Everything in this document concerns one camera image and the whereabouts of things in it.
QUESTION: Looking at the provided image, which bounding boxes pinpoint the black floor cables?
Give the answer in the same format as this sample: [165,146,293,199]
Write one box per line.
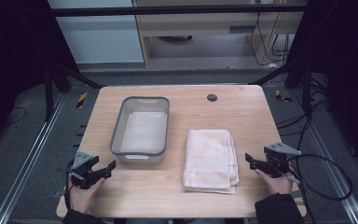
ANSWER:
[274,74,334,157]

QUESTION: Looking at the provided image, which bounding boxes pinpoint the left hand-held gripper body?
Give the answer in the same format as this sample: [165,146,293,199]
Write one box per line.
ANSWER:
[70,151,103,189]

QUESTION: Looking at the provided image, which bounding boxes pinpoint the person's left hand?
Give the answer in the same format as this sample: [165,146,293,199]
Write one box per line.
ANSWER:
[67,175,107,215]

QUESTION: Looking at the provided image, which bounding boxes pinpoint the grey rimmed plastic basin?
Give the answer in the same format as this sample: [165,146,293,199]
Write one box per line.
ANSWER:
[109,95,171,165]

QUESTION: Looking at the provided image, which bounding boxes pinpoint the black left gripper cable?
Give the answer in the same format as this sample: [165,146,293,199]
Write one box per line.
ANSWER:
[56,158,76,211]

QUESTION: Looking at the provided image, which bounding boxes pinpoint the black metal stand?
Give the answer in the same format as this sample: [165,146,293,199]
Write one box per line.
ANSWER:
[251,57,313,119]
[42,60,104,123]

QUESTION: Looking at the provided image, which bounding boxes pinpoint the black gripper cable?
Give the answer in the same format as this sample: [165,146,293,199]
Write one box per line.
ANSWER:
[56,158,76,211]
[286,153,354,224]

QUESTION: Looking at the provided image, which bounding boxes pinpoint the yellow black floor tape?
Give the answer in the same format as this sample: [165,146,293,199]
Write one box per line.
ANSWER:
[76,91,89,109]
[274,89,294,104]

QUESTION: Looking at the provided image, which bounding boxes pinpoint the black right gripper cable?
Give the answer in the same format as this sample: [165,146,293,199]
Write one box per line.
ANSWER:
[286,153,354,224]

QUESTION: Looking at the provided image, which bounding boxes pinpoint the light wooden desk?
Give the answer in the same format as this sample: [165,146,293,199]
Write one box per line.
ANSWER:
[132,0,307,67]

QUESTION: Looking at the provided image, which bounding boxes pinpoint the person's right hand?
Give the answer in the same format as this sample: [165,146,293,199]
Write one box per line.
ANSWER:
[255,169,294,196]

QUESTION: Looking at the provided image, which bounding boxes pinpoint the thin black floor cable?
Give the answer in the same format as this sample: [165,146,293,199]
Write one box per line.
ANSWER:
[3,106,28,127]

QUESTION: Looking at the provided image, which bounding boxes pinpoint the dark curtain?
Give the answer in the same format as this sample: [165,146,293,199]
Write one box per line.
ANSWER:
[0,0,82,150]
[283,0,358,172]

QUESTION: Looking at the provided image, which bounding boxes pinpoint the black cables under desk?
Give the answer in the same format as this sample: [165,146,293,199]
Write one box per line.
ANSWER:
[249,11,291,67]

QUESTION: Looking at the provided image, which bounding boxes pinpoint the folded pale pink towel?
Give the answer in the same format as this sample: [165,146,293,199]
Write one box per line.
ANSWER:
[182,129,241,195]

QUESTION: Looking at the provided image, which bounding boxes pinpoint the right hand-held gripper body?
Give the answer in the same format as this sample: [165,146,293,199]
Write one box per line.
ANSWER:
[263,141,303,179]

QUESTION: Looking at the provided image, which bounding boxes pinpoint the black horizontal frame bar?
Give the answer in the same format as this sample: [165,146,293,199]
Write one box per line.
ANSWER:
[50,4,308,18]

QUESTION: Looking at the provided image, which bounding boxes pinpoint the metal floor rail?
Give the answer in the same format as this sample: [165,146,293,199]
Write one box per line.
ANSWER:
[288,88,358,224]
[0,92,67,224]

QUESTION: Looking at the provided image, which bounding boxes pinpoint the white cabinet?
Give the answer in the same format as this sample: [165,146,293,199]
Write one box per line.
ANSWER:
[47,0,146,65]

